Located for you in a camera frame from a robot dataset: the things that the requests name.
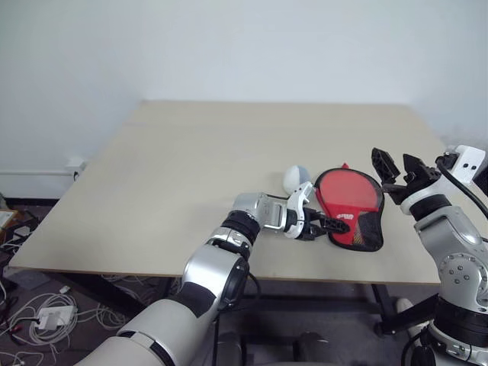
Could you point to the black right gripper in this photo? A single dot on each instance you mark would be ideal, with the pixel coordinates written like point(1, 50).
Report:
point(396, 190)

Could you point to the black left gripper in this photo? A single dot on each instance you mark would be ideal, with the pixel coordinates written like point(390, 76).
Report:
point(309, 221)

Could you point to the red black mesh paddle case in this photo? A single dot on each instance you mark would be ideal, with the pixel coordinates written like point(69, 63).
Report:
point(366, 230)

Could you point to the red table tennis paddle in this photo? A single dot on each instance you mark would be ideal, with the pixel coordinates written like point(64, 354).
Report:
point(343, 188)

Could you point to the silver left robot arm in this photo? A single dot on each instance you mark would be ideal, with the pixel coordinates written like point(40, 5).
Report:
point(213, 267)

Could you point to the white grey rounded object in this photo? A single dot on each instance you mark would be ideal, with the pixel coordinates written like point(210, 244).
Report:
point(294, 178)

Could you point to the small white rounded object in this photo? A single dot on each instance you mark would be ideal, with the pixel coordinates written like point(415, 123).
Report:
point(404, 305)

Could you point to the dark rounded shape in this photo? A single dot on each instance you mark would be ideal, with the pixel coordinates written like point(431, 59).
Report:
point(312, 348)

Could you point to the white power adapter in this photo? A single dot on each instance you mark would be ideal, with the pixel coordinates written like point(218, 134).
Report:
point(56, 316)

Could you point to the cardboard box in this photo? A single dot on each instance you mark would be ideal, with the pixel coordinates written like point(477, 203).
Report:
point(5, 218)

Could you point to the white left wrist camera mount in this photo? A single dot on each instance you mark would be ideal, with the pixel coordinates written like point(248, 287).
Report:
point(294, 201)

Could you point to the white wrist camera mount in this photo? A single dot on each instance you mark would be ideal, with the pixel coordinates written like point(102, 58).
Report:
point(294, 201)
point(471, 158)

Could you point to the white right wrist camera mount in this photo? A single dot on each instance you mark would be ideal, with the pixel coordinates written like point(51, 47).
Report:
point(471, 158)

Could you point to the black metal table frame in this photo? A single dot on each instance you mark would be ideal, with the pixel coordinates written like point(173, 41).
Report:
point(383, 305)

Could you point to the white wall outlet box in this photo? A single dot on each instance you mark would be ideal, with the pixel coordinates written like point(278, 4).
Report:
point(76, 164)

